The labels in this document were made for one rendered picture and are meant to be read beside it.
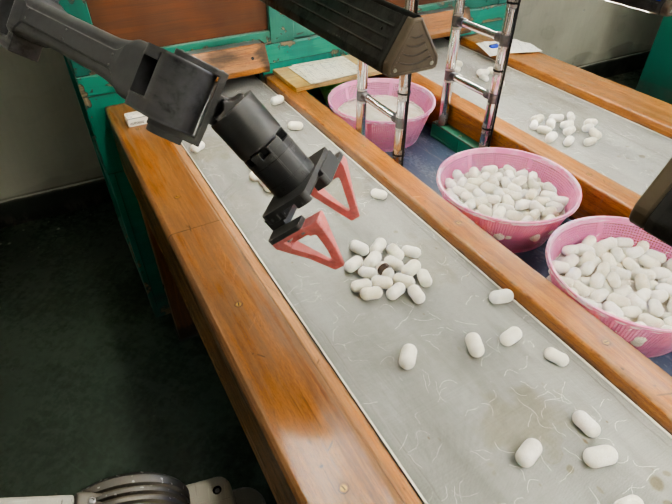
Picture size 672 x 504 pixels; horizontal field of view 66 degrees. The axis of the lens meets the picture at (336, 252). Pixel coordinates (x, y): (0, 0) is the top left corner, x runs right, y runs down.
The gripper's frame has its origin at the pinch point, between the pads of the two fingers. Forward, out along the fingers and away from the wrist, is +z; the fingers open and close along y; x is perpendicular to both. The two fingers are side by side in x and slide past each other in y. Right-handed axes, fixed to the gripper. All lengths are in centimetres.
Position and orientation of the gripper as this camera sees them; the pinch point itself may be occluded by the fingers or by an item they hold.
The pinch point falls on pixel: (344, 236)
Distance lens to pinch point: 61.6
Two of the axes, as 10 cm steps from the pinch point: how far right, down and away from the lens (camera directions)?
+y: -2.2, 6.2, -7.5
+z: 6.2, 6.8, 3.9
